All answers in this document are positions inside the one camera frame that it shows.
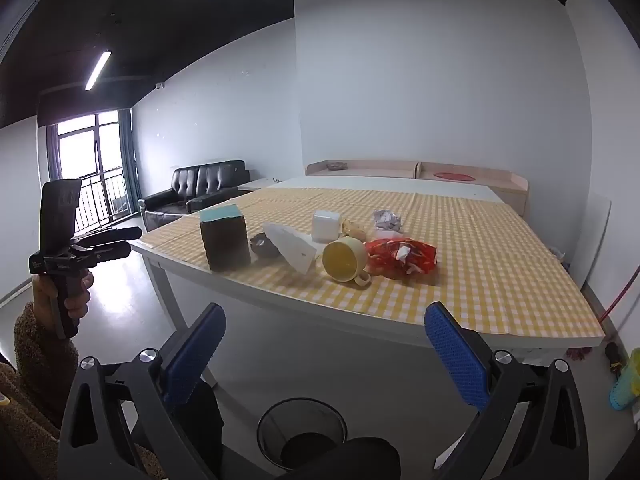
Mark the red round mat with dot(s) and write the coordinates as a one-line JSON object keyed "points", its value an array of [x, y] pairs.
{"points": [[454, 175]]}

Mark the gold foil wrapper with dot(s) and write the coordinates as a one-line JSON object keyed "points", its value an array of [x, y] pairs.
{"points": [[354, 230]]}

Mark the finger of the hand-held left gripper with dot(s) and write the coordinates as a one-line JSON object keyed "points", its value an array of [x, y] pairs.
{"points": [[112, 252], [115, 234]]}

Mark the yellow cup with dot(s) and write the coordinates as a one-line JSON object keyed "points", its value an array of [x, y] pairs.
{"points": [[342, 260]]}

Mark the window with railing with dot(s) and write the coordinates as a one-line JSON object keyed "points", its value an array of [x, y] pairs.
{"points": [[85, 170]]}

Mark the blue curtain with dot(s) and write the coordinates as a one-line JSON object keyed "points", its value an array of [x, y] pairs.
{"points": [[129, 160]]}

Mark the crumpled paper ball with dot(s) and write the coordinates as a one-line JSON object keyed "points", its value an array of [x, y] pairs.
{"points": [[387, 220]]}

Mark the white square cup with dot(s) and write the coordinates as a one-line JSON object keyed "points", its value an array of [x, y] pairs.
{"points": [[326, 227]]}

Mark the dark crumpled wrapper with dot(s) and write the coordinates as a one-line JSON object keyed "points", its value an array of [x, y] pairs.
{"points": [[262, 247]]}

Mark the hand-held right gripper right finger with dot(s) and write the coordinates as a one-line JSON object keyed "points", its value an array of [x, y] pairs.
{"points": [[457, 360]]}

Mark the black leather sofa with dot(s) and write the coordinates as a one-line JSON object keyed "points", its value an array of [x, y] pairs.
{"points": [[200, 187]]}

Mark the small dark dish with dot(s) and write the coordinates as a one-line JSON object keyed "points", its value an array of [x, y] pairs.
{"points": [[336, 165]]}

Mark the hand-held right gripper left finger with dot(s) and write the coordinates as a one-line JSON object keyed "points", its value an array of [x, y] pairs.
{"points": [[192, 360]]}

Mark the light wooden cabinet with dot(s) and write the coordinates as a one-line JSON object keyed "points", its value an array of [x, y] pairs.
{"points": [[370, 170], [510, 192]]}

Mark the white paper bag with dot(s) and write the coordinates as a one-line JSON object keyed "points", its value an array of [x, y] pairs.
{"points": [[295, 250]]}

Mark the ceiling strip light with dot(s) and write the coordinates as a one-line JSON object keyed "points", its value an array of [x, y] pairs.
{"points": [[97, 70]]}

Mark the yellow checked tablecloth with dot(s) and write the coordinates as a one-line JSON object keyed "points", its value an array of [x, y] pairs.
{"points": [[500, 270]]}

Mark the white low table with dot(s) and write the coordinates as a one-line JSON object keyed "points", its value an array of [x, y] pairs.
{"points": [[257, 183]]}

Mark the person's left hand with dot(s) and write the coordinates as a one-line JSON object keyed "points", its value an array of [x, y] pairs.
{"points": [[86, 284]]}

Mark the black mesh trash bin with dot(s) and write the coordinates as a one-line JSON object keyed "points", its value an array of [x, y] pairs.
{"points": [[272, 425]]}

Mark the red snack packet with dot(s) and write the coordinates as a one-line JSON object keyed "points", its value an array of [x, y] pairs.
{"points": [[385, 257]]}

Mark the person's left forearm brown sleeve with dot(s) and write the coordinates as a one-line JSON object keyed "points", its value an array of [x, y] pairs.
{"points": [[35, 365]]}

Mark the brown box with teal top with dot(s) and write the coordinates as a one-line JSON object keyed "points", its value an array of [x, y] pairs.
{"points": [[225, 242]]}

